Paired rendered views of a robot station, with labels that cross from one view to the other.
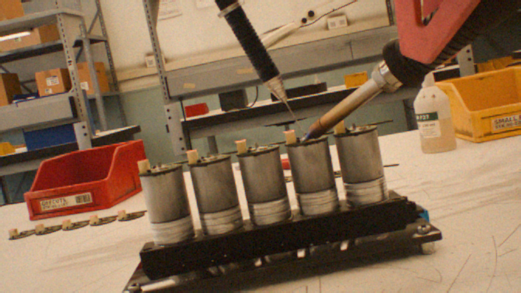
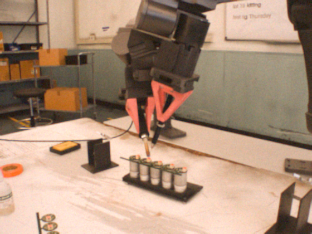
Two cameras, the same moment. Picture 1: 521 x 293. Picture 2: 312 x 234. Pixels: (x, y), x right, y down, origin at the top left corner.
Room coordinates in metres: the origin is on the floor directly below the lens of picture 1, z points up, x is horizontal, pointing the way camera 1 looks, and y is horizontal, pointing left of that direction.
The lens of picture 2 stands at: (0.77, 0.32, 1.04)
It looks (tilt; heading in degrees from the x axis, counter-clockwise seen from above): 14 degrees down; 215
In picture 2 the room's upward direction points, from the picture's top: straight up
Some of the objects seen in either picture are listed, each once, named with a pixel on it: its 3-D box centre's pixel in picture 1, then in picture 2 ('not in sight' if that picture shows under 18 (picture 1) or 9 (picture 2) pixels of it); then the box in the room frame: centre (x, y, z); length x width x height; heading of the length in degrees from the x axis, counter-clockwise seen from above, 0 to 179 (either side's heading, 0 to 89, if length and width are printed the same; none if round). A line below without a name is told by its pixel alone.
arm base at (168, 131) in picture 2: not in sight; (162, 118); (-0.04, -0.24, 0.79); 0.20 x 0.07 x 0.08; 68
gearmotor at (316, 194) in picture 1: (314, 181); (145, 171); (0.33, -0.03, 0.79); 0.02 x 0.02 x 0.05
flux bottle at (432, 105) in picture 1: (431, 100); (1, 187); (0.57, -0.17, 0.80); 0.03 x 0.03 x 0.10
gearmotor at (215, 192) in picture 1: (217, 201); (168, 178); (0.33, 0.03, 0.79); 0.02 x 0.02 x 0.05
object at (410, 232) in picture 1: (278, 253); (161, 185); (0.31, 0.00, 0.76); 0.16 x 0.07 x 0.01; 91
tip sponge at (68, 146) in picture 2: not in sight; (64, 147); (0.29, -0.35, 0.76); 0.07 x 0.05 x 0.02; 3
